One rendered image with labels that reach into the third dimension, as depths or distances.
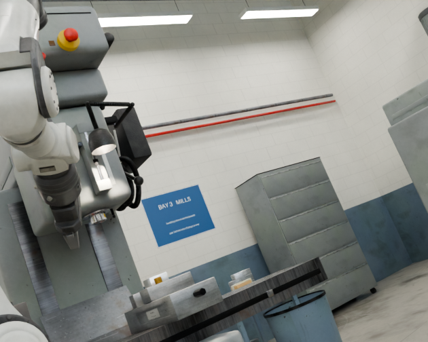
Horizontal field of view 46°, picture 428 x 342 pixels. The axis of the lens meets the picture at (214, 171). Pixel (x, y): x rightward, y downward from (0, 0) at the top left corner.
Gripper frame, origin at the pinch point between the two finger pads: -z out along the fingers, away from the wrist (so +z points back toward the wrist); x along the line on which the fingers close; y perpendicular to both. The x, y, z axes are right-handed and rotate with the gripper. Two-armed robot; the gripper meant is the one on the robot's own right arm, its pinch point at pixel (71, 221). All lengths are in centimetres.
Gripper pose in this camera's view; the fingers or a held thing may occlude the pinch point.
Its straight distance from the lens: 123.1
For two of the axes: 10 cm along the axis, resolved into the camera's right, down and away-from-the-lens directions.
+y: -9.8, 1.6, -1.5
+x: -2.2, -7.1, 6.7
